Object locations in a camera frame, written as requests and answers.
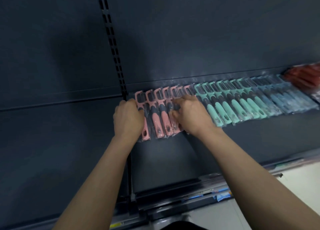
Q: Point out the person's left hand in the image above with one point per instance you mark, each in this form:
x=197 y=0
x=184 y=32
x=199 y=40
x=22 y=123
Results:
x=127 y=122

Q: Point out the person's right hand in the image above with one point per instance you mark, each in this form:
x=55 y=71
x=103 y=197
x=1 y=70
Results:
x=193 y=115

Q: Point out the person's right fingers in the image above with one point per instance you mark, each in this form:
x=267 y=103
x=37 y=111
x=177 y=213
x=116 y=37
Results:
x=180 y=107

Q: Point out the person's left thumb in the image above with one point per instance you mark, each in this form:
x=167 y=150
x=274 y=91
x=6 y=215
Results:
x=141 y=113

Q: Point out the pink packaged peeler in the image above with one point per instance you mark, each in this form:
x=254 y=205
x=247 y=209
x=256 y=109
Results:
x=146 y=133
x=175 y=128

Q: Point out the person's left forearm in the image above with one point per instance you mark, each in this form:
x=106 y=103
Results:
x=100 y=182

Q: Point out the person's right forearm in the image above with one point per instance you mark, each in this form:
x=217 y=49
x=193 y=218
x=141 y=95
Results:
x=255 y=182

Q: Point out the row of pink peelers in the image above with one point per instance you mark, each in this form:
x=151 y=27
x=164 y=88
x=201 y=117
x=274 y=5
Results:
x=160 y=117

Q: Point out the row of mint green peelers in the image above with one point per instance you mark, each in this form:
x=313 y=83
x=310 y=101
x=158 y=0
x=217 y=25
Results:
x=231 y=107

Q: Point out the slotted dark shelf upright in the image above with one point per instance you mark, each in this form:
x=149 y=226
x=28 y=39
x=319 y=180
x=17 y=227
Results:
x=113 y=47

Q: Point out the dark metal shelf board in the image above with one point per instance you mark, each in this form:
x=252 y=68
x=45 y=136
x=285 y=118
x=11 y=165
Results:
x=250 y=137
x=50 y=147

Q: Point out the blue price label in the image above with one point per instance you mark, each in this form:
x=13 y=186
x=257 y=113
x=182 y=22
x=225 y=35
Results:
x=223 y=196

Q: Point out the row of blue peelers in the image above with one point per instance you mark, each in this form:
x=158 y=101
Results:
x=282 y=97

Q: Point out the pile of red peelers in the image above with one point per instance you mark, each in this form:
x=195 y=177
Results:
x=303 y=77

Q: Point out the shelf price rail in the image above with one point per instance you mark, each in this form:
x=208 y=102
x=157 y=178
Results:
x=195 y=187

